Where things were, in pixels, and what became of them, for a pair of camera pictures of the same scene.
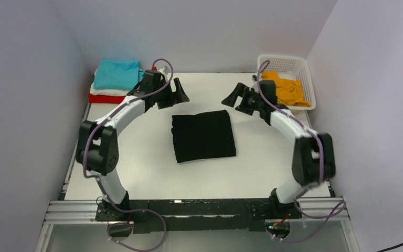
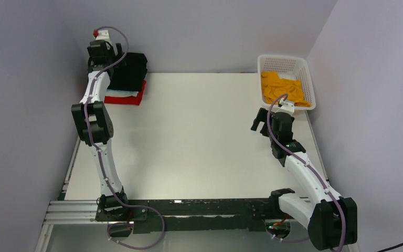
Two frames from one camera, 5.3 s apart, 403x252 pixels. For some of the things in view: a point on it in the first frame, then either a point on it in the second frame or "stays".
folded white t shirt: x=106 y=91 stays
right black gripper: x=242 y=91 -> x=261 y=117
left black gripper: x=178 y=97 -> x=119 y=55
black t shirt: x=204 y=135 -> x=128 y=74
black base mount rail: x=197 y=215 stays
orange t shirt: x=289 y=91 stays
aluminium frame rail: x=62 y=212 stays
